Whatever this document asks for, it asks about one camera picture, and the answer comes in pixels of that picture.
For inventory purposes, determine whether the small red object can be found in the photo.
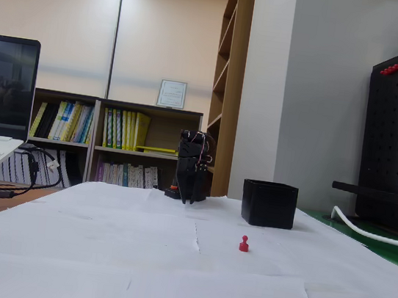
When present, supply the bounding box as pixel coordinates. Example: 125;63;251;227
237;234;251;254

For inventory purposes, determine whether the black square box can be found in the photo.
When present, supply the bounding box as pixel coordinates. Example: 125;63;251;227
237;178;300;232

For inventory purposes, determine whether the low bookshelf with binders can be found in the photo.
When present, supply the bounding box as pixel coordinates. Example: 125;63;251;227
21;87;100;193
84;97;205;197

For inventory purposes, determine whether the red white servo wire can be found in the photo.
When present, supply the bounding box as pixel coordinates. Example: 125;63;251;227
186;130;217;167

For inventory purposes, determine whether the framed certificate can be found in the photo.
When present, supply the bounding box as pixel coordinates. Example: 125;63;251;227
155;78;189;112

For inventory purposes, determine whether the row of red plastic connectors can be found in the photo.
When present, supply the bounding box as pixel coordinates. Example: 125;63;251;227
379;60;398;78

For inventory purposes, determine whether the black pegboard stand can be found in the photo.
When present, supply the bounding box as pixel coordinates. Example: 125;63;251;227
326;19;398;233

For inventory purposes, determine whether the black laptop cable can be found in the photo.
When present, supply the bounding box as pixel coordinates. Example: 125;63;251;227
0;140;69;241

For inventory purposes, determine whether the white power cable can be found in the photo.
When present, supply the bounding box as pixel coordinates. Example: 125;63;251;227
328;205;398;249

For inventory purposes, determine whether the black cable grommet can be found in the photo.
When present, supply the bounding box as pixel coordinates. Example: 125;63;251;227
320;211;341;224

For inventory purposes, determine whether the tall wooden bookshelf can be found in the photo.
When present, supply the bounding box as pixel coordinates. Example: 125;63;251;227
197;0;256;200

